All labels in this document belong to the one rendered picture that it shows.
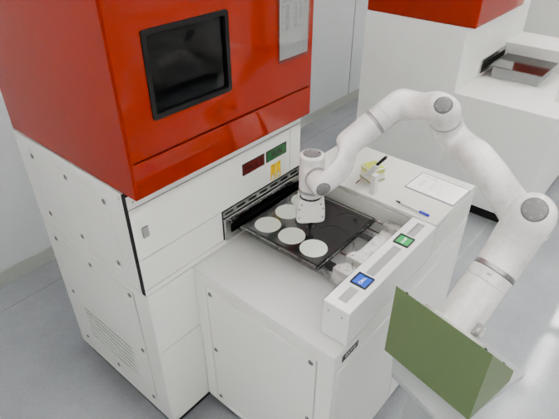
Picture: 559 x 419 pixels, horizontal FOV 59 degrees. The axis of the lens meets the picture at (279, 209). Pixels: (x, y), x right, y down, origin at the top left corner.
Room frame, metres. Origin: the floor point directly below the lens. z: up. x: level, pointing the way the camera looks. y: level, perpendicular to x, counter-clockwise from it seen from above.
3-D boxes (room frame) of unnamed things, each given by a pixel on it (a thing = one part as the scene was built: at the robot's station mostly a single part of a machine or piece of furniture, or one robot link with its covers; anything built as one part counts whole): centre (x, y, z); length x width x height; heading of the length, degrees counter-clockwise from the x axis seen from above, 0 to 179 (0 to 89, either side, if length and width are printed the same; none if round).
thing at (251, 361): (1.50, -0.24, 0.41); 0.97 x 0.64 x 0.82; 139
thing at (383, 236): (1.35, -0.32, 0.87); 0.36 x 0.08 x 0.03; 139
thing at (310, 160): (1.43, -0.11, 1.17); 0.09 x 0.08 x 0.13; 16
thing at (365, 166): (1.71, -0.37, 1.00); 0.07 x 0.07 x 0.07; 28
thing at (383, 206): (1.74, -0.43, 0.89); 0.62 x 0.35 x 0.14; 49
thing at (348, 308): (1.22, -0.34, 0.89); 0.55 x 0.09 x 0.14; 139
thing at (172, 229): (1.51, 0.19, 1.02); 0.82 x 0.03 x 0.40; 139
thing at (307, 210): (1.43, -0.11, 1.03); 0.10 x 0.07 x 0.11; 95
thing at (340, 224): (1.51, -0.11, 0.90); 0.34 x 0.34 x 0.01; 49
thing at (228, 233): (1.63, 0.06, 0.89); 0.44 x 0.02 x 0.10; 139
